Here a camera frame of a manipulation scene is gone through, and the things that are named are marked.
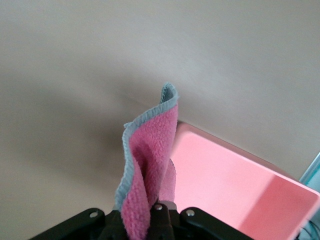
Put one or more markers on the pink and grey cloth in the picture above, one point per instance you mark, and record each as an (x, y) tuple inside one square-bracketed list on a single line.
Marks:
[(147, 155)]

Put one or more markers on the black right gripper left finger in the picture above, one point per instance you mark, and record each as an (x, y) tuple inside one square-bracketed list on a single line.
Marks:
[(82, 225)]

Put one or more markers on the teal object at edge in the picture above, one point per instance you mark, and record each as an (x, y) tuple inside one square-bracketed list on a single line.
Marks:
[(311, 170)]

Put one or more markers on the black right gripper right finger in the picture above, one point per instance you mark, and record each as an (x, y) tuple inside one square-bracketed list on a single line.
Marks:
[(200, 225)]

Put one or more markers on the pink plastic bin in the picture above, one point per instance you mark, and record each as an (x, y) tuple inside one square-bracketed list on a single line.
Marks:
[(237, 180)]

